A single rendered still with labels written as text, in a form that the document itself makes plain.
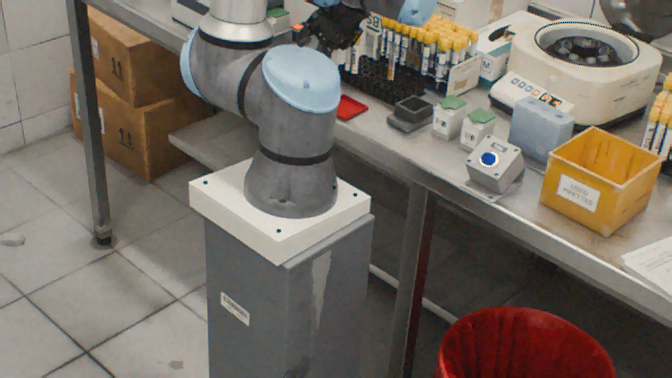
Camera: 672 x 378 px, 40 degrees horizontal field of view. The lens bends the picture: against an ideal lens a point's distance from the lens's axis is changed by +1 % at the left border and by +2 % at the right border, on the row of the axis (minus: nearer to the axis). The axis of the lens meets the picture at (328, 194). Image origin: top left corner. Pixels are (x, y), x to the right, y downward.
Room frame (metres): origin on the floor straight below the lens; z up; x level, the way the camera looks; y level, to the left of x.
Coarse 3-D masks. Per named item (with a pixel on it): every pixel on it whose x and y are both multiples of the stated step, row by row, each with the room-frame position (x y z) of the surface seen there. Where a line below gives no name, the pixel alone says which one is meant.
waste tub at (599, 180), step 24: (576, 144) 1.31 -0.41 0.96; (600, 144) 1.33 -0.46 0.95; (624, 144) 1.31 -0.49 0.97; (552, 168) 1.25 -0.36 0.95; (576, 168) 1.22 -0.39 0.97; (600, 168) 1.33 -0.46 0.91; (624, 168) 1.30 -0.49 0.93; (648, 168) 1.23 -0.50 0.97; (552, 192) 1.24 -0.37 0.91; (576, 192) 1.21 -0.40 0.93; (600, 192) 1.19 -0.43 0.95; (624, 192) 1.18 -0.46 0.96; (648, 192) 1.25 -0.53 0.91; (576, 216) 1.21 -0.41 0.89; (600, 216) 1.18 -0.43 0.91; (624, 216) 1.20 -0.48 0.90
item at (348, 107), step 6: (342, 96) 1.57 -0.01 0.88; (348, 96) 1.57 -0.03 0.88; (342, 102) 1.56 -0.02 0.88; (348, 102) 1.56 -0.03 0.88; (354, 102) 1.56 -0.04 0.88; (360, 102) 1.55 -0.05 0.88; (342, 108) 1.53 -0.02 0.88; (348, 108) 1.53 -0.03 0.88; (354, 108) 1.53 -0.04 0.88; (360, 108) 1.54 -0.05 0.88; (366, 108) 1.53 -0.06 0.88; (336, 114) 1.50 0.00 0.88; (342, 114) 1.51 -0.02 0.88; (348, 114) 1.51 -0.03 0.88; (354, 114) 1.51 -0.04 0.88
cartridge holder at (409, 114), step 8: (416, 96) 1.54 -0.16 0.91; (400, 104) 1.51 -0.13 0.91; (408, 104) 1.53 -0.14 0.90; (416, 104) 1.53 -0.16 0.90; (424, 104) 1.52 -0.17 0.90; (432, 104) 1.51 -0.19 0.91; (400, 112) 1.49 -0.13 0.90; (408, 112) 1.48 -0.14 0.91; (416, 112) 1.48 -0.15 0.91; (424, 112) 1.49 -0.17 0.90; (432, 112) 1.51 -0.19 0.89; (392, 120) 1.48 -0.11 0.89; (400, 120) 1.48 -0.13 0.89; (408, 120) 1.48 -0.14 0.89; (416, 120) 1.48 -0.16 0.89; (424, 120) 1.49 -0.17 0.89; (400, 128) 1.47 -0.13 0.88; (408, 128) 1.46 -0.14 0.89
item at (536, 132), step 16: (528, 96) 1.44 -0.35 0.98; (528, 112) 1.40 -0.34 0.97; (544, 112) 1.39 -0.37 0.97; (560, 112) 1.39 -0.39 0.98; (512, 128) 1.42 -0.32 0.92; (528, 128) 1.39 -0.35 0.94; (544, 128) 1.37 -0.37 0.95; (560, 128) 1.35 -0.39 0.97; (512, 144) 1.41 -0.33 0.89; (528, 144) 1.39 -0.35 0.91; (544, 144) 1.37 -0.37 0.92; (560, 144) 1.36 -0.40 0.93; (528, 160) 1.37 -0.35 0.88; (544, 160) 1.36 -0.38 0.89
